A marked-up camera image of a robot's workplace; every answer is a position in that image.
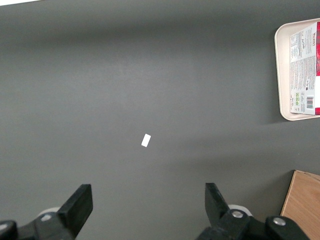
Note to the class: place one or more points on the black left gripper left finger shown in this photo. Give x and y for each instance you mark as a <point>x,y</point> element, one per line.
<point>75,212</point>

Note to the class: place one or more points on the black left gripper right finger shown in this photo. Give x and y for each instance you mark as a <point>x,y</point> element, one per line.
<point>220,217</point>

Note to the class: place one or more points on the beige plastic tray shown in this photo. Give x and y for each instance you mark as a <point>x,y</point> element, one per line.
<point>282,62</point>

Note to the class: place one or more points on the wooden drawer cabinet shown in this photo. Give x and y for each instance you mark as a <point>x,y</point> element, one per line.
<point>303,205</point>

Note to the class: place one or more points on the small white tape piece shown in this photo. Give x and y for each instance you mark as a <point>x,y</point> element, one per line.
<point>145,140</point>

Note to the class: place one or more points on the red white shortbread box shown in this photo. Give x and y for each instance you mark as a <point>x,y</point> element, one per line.
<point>303,70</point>

